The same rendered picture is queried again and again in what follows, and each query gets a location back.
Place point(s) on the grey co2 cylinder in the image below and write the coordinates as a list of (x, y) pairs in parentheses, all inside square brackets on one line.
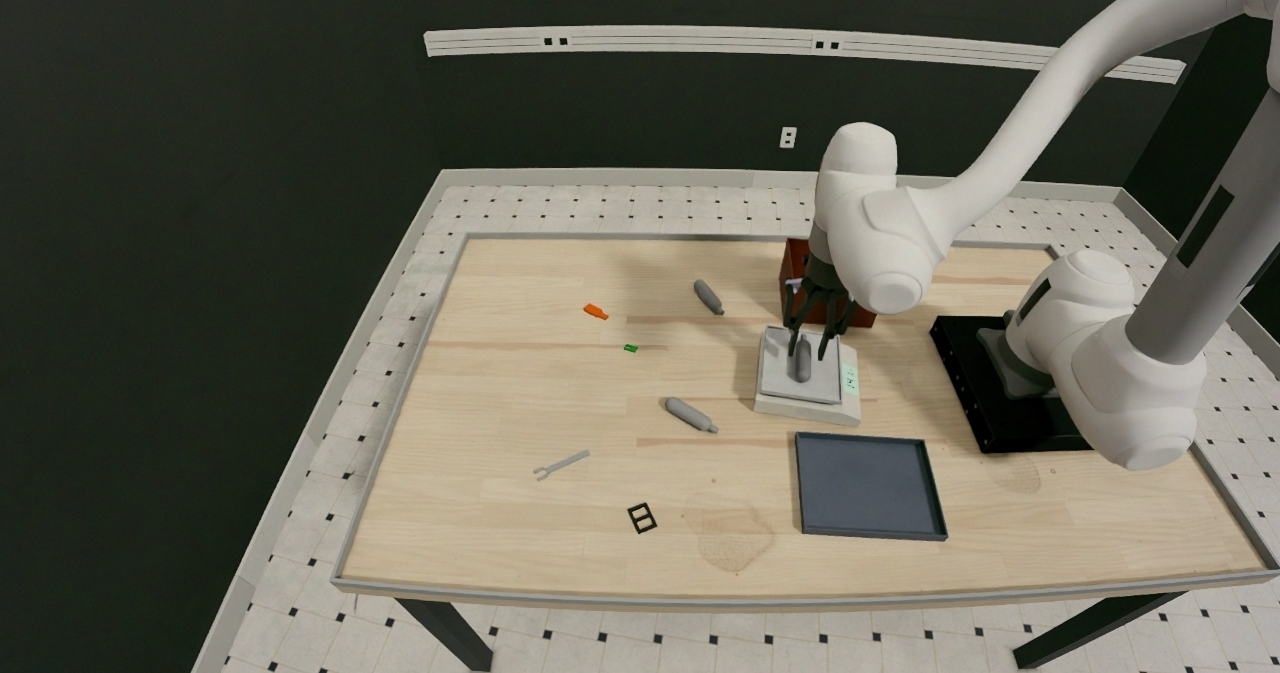
[(803, 359), (690, 414)]

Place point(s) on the white digital scale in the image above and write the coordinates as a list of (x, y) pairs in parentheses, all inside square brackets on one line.
[(833, 380)]

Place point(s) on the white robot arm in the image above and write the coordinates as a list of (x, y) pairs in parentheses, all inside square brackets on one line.
[(1131, 386)]

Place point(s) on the grey metal gas cylinder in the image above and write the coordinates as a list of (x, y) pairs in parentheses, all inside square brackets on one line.
[(708, 296)]

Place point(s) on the black rectangular buckle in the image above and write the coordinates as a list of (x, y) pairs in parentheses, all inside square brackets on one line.
[(654, 525)]

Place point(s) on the grey table edge trim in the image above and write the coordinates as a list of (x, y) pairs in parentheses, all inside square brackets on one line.
[(1246, 523)]

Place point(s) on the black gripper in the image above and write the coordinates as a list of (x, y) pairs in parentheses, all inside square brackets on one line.
[(826, 280)]

